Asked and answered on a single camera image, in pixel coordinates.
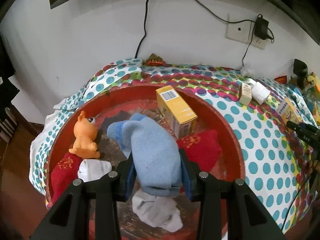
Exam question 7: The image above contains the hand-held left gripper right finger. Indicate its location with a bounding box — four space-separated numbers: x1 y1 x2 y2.
178 148 288 240

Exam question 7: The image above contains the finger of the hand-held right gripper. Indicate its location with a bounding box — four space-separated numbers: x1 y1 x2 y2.
286 120 320 150

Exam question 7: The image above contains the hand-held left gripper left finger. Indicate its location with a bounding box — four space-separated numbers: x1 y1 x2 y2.
30 152 135 240

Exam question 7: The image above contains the yellow smiling face box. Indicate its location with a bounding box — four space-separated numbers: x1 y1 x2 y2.
276 97 303 125

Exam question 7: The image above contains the light blue sock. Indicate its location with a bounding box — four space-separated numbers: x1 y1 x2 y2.
107 113 183 197

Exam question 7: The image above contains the red sock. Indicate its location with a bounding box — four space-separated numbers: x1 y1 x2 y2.
51 152 83 205
176 129 223 173

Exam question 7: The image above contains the white sock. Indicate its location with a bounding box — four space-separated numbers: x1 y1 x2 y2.
132 189 183 233
77 159 112 183

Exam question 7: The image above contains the orange toy pig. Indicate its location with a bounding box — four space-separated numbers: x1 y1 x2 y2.
69 110 100 159

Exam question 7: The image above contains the yellow barcode box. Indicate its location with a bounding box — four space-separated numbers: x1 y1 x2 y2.
155 85 198 140

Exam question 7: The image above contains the round red tray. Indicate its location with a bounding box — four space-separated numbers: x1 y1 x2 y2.
44 85 247 240

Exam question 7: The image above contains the polka dot tablecloth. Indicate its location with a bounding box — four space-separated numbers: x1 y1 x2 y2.
29 58 320 233

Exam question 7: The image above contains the white roll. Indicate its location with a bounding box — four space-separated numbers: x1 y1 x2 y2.
246 78 271 105

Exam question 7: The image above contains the black stand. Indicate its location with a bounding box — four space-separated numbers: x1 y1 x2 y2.
293 59 308 87

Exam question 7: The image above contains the small beige box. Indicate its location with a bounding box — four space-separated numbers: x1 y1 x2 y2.
239 82 253 107

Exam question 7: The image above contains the crumpled white tissue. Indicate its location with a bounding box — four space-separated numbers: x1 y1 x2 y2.
240 64 254 77

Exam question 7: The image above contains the black power adapter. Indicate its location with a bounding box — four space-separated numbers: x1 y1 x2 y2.
254 14 270 40

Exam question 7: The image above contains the red gold ornament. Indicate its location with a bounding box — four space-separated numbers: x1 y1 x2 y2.
145 54 167 67

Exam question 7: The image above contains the dark wooden chair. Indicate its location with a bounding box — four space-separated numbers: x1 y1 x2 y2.
0 105 18 140

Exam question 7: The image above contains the dark hanging clothing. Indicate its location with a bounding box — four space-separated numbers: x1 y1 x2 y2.
0 32 20 110

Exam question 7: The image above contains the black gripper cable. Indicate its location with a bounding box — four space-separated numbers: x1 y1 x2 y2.
281 165 316 233

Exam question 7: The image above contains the black adapter cable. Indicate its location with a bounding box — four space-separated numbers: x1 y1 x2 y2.
241 37 253 67

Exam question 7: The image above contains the white wall socket plate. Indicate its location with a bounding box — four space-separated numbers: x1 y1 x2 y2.
225 21 268 50

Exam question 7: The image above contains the black plug cable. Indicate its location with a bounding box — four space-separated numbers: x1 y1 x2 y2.
182 0 253 24

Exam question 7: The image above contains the black television cable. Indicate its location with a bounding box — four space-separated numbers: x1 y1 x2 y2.
135 0 158 59

